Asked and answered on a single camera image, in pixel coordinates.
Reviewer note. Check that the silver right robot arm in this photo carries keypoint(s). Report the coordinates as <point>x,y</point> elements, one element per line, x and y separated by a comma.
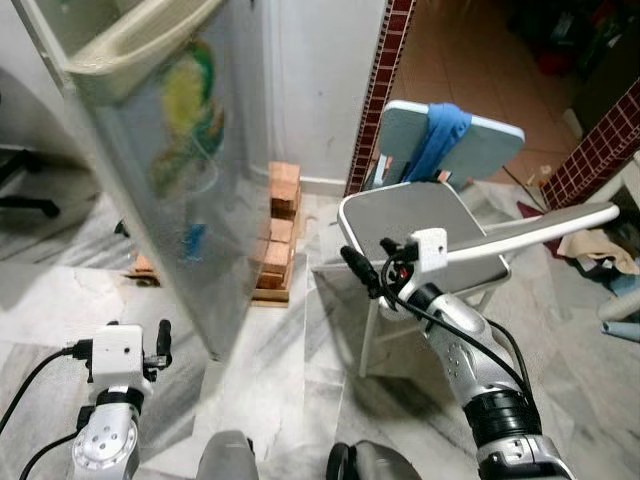
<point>470,350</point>

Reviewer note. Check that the grey fridge door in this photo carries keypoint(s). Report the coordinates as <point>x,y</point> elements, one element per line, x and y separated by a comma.
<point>130,260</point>

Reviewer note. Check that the small blue fridge magnet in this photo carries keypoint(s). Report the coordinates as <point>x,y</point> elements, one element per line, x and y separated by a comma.
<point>194,243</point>

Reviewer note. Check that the green yellow fridge sticker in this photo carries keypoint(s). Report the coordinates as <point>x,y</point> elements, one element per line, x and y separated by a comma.
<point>185,110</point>

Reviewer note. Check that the orange brick stack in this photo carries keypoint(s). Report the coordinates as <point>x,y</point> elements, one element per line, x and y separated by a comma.
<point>280,250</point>

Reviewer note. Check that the blue cloth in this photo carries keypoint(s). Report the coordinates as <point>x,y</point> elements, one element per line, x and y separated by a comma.
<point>440,140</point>

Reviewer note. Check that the grey robot left leg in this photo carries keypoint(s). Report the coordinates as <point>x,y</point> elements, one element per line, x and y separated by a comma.
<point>228,458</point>

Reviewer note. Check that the grey robot leg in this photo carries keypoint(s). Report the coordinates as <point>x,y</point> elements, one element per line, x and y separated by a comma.
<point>228,458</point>
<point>380,465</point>

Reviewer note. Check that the pale blue tipped stool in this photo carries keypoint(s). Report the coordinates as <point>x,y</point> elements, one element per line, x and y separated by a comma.
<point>490,140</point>

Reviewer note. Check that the grey robot right leg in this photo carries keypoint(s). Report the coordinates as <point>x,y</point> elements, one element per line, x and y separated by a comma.
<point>380,465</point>

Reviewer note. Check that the beige crumpled cloth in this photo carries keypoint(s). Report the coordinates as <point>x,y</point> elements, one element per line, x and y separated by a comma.
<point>595,250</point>

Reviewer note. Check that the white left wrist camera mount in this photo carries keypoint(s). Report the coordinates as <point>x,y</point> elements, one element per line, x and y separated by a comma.
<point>120,355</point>

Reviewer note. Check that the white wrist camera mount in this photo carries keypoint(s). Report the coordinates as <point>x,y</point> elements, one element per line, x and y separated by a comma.
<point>120,355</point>
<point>428,250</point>

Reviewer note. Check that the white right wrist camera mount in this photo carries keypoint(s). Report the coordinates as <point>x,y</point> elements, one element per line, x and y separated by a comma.
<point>428,250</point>

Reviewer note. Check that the grey folding chair white frame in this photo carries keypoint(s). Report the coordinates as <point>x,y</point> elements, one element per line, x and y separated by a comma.
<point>420,215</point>

